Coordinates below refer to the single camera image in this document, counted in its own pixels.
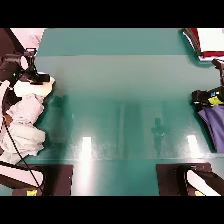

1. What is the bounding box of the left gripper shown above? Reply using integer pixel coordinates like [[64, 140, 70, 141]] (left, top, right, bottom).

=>
[[29, 72, 51, 85]]

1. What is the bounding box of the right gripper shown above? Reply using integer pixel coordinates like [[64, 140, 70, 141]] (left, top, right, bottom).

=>
[[190, 87, 218, 108]]

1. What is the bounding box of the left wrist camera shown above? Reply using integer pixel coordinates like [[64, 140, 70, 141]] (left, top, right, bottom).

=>
[[23, 47, 39, 74]]

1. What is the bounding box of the pale pink garment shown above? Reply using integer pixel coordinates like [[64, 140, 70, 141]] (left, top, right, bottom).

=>
[[5, 93, 46, 127]]

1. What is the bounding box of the white garment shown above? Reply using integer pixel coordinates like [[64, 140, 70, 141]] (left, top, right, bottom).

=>
[[196, 28, 224, 53]]

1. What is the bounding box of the black cable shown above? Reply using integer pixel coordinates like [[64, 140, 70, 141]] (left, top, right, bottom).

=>
[[1, 84, 46, 196]]

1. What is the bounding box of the purple garment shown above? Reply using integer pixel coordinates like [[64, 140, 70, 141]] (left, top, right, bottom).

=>
[[197, 105, 224, 153]]

